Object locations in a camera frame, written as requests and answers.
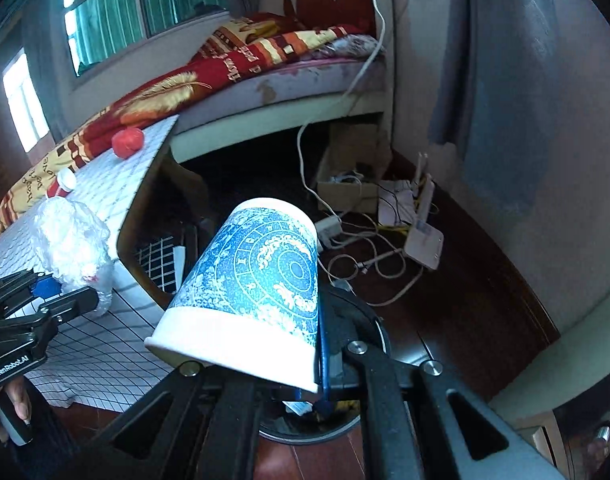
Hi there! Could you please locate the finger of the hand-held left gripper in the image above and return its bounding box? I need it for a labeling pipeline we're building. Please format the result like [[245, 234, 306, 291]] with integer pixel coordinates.
[[35, 285, 100, 318], [0, 269, 62, 312]]

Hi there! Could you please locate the red plastic bag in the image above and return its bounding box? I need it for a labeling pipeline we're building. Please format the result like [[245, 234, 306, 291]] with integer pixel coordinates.
[[111, 127, 144, 160]]

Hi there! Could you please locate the red white headboard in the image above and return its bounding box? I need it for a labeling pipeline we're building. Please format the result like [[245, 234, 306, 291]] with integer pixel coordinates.
[[285, 0, 396, 41]]

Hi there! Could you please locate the grey blue curtain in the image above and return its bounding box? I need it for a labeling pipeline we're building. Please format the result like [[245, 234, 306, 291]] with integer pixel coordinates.
[[427, 0, 556, 221]]

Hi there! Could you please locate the white charger cable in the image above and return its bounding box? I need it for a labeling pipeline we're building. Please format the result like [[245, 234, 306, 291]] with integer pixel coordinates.
[[325, 247, 426, 308]]

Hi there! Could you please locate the person's left hand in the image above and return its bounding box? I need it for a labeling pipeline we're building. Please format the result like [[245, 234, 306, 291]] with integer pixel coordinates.
[[0, 375, 33, 428]]

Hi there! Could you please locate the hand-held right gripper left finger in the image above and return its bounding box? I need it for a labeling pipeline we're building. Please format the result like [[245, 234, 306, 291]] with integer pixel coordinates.
[[92, 360, 296, 480]]

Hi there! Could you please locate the clear plastic bag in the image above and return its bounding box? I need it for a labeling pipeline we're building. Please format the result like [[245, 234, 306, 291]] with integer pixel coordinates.
[[32, 197, 116, 317]]

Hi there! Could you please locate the cardboard box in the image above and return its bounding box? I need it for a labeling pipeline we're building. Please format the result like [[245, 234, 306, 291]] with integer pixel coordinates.
[[315, 122, 393, 213]]

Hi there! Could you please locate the white router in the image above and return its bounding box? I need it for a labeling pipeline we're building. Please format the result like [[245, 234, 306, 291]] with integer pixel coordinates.
[[404, 152, 444, 271]]

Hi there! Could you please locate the red paper cup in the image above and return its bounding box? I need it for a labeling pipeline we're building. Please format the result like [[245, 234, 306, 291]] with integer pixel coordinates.
[[45, 167, 78, 201]]

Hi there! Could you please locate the bright narrow window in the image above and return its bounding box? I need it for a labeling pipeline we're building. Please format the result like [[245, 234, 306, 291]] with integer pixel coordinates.
[[2, 47, 53, 146]]

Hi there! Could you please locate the white power strip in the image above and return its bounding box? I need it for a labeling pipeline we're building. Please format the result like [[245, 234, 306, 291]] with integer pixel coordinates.
[[315, 215, 343, 251]]

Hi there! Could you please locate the white modem box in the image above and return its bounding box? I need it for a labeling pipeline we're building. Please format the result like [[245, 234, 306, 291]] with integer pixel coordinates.
[[377, 180, 418, 226]]

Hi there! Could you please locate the bed with purple sheet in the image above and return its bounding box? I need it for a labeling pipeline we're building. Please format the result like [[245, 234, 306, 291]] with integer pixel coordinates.
[[170, 35, 396, 163]]

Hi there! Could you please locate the red yellow printed blanket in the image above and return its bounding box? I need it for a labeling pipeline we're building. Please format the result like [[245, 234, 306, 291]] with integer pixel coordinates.
[[0, 14, 386, 238]]

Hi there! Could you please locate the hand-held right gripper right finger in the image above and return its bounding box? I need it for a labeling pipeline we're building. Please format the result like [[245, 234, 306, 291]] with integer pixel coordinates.
[[312, 294, 568, 480]]

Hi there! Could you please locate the wire grid rack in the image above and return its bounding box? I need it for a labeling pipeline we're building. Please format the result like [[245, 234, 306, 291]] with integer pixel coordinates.
[[134, 232, 186, 297]]

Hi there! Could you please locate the blue patterned paper cup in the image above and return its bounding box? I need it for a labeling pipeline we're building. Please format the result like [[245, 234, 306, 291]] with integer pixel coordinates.
[[144, 197, 322, 395]]

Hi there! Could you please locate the window with green curtain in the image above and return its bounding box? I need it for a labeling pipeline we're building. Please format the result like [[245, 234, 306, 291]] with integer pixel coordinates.
[[62, 0, 230, 78]]

